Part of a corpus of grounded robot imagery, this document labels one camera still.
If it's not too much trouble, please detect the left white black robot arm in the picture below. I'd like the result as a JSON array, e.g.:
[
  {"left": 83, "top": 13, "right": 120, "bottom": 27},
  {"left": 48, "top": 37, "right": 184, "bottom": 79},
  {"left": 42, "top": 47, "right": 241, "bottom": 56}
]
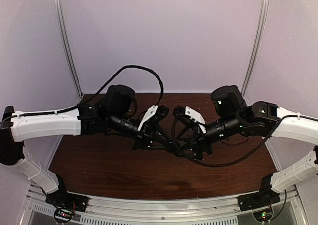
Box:
[{"left": 0, "top": 85, "right": 175, "bottom": 207}]

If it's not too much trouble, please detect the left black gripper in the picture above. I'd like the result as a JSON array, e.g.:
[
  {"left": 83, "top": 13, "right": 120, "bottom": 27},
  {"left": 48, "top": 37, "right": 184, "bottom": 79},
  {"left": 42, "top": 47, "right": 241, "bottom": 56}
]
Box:
[{"left": 109, "top": 110, "right": 173, "bottom": 151}]

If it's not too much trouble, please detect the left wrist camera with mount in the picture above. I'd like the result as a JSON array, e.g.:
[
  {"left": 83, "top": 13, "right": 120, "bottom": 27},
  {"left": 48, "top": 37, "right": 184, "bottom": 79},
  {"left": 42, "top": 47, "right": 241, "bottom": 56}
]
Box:
[{"left": 137, "top": 105, "right": 169, "bottom": 131}]

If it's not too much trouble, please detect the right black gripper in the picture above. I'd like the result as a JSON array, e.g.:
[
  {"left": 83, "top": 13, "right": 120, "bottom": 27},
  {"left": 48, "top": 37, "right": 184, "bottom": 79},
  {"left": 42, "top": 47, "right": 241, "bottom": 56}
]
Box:
[{"left": 173, "top": 112, "right": 244, "bottom": 160}]

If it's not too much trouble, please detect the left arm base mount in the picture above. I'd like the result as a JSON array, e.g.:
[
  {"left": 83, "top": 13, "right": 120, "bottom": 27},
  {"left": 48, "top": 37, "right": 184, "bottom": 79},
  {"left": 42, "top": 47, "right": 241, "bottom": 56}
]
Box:
[{"left": 45, "top": 192, "right": 89, "bottom": 224}]

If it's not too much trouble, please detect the right black camera cable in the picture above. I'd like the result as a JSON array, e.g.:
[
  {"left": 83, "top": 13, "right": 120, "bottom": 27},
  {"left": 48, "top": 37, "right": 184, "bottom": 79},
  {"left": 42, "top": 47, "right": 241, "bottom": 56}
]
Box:
[{"left": 173, "top": 118, "right": 281, "bottom": 168}]

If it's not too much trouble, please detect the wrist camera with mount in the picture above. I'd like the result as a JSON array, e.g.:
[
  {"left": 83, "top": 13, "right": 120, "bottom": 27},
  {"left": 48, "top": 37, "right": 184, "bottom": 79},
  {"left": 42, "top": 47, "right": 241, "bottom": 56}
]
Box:
[
  {"left": 173, "top": 106, "right": 207, "bottom": 134},
  {"left": 137, "top": 105, "right": 169, "bottom": 131}
]

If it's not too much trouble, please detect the black camera cable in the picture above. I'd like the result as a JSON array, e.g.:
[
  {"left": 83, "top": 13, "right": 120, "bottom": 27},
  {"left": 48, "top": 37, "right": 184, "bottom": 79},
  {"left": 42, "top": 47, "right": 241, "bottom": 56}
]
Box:
[
  {"left": 173, "top": 118, "right": 281, "bottom": 168},
  {"left": 81, "top": 65, "right": 165, "bottom": 106}
]

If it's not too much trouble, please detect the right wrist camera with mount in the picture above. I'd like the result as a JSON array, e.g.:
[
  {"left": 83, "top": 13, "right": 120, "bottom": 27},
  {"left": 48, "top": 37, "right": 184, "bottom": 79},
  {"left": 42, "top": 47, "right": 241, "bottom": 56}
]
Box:
[{"left": 173, "top": 106, "right": 207, "bottom": 134}]

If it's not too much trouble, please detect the right aluminium frame post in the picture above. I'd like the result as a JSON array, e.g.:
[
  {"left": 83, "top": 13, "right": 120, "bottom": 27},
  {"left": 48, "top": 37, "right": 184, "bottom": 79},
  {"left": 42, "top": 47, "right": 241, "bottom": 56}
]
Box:
[{"left": 241, "top": 0, "right": 270, "bottom": 97}]

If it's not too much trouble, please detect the aluminium frame post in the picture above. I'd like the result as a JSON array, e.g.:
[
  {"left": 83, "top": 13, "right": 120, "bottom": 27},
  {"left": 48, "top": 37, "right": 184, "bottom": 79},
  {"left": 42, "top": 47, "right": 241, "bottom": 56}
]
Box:
[
  {"left": 241, "top": 0, "right": 270, "bottom": 97},
  {"left": 53, "top": 0, "right": 83, "bottom": 98}
]

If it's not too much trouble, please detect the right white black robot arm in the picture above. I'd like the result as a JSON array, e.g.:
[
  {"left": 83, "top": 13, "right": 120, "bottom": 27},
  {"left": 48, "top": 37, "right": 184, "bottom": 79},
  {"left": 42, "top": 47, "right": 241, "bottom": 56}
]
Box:
[{"left": 171, "top": 85, "right": 318, "bottom": 206}]

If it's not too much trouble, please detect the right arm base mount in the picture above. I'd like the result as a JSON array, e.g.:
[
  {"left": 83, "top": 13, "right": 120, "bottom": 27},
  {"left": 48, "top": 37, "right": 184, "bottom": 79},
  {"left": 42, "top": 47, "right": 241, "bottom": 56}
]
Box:
[{"left": 238, "top": 192, "right": 280, "bottom": 224}]

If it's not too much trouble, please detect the left aluminium frame post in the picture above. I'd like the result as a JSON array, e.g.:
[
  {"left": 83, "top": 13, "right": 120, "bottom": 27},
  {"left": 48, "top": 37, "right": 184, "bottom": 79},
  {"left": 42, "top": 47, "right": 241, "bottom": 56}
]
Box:
[{"left": 53, "top": 0, "right": 83, "bottom": 98}]

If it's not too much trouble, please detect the left black camera cable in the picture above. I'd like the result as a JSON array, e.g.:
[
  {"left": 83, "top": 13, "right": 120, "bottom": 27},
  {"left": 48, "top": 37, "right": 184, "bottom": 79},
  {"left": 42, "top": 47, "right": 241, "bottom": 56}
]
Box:
[{"left": 81, "top": 65, "right": 165, "bottom": 106}]

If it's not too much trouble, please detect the front aluminium rail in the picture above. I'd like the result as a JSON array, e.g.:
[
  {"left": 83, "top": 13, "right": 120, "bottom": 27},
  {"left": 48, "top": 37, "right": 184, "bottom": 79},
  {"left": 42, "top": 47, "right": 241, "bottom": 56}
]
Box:
[{"left": 17, "top": 184, "right": 309, "bottom": 225}]

